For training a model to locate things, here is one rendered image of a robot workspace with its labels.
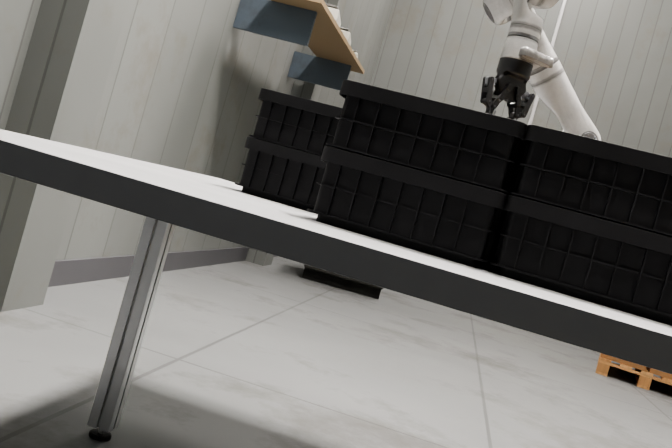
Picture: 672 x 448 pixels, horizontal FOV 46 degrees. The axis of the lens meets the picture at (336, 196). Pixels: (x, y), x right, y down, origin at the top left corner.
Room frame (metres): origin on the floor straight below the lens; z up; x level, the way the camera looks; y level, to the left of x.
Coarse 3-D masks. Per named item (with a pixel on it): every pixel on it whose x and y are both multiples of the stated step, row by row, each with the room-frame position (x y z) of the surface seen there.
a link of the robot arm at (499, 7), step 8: (488, 0) 2.03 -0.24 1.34; (496, 0) 1.98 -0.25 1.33; (504, 0) 1.93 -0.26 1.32; (512, 0) 1.86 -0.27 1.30; (488, 8) 2.05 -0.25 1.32; (496, 8) 2.00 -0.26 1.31; (504, 8) 1.95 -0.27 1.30; (512, 8) 1.91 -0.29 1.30; (488, 16) 2.09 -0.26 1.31; (496, 16) 2.03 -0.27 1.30; (504, 16) 1.99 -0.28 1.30; (496, 24) 2.09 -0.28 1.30
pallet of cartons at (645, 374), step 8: (600, 360) 6.02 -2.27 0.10; (608, 360) 6.01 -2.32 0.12; (616, 360) 6.01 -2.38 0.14; (624, 360) 5.98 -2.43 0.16; (600, 368) 6.02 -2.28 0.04; (608, 368) 6.00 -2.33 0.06; (624, 368) 5.96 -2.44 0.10; (640, 368) 5.94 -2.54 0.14; (648, 368) 6.03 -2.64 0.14; (640, 376) 5.92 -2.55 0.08; (648, 376) 5.90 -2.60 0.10; (664, 376) 5.89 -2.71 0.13; (640, 384) 5.92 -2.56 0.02; (648, 384) 5.90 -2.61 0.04
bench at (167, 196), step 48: (0, 144) 0.99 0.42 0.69; (48, 144) 1.29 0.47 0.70; (96, 192) 0.97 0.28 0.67; (144, 192) 0.96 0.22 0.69; (192, 192) 1.04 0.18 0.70; (240, 192) 1.67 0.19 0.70; (144, 240) 1.98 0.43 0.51; (240, 240) 0.94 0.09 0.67; (288, 240) 0.93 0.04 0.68; (336, 240) 0.92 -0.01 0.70; (144, 288) 1.97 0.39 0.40; (432, 288) 0.90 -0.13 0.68; (480, 288) 0.90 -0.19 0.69; (528, 288) 1.02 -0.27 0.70; (576, 336) 0.88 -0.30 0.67; (624, 336) 0.87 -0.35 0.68; (96, 432) 2.00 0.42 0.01
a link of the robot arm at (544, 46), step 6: (534, 12) 2.05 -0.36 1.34; (540, 36) 2.05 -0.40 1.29; (540, 42) 2.05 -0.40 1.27; (546, 42) 2.06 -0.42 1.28; (540, 48) 2.05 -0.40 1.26; (546, 48) 2.06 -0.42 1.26; (552, 48) 2.08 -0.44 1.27; (546, 54) 2.06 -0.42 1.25; (552, 54) 2.06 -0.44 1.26; (534, 66) 2.07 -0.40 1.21; (540, 66) 2.06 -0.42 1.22; (534, 72) 2.07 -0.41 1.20
